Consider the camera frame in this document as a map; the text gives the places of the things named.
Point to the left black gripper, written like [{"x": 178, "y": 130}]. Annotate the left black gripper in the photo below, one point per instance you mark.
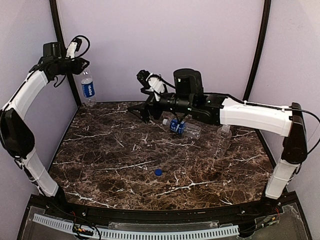
[{"x": 75, "y": 65}]

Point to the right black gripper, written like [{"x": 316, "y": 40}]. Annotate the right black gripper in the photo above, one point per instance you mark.
[{"x": 151, "y": 107}]

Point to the blue cap pepsi bottle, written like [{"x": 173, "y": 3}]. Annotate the blue cap pepsi bottle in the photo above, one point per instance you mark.
[{"x": 88, "y": 89}]

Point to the white cap blue label bottle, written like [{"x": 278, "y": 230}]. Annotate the white cap blue label bottle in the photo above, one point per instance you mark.
[{"x": 183, "y": 128}]

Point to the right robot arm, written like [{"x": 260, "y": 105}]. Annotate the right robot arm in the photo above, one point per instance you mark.
[{"x": 218, "y": 109}]

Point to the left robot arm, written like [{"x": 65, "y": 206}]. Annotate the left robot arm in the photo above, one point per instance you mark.
[{"x": 15, "y": 136}]

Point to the clear unlabeled plastic bottle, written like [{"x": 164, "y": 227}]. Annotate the clear unlabeled plastic bottle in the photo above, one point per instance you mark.
[{"x": 222, "y": 140}]

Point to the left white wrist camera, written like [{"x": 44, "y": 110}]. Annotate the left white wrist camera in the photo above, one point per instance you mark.
[{"x": 73, "y": 47}]

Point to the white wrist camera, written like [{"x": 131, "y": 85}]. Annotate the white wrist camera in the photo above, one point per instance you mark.
[
  {"x": 73, "y": 47},
  {"x": 152, "y": 84}
]

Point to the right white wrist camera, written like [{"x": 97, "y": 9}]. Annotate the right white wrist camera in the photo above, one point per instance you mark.
[{"x": 152, "y": 84}]

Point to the black front frame rail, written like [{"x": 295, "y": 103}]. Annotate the black front frame rail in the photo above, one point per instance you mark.
[{"x": 236, "y": 214}]

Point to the white slotted cable duct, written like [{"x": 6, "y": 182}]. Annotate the white slotted cable duct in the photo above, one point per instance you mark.
[{"x": 102, "y": 233}]

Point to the right black frame post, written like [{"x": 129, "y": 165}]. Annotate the right black frame post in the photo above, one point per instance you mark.
[{"x": 258, "y": 50}]

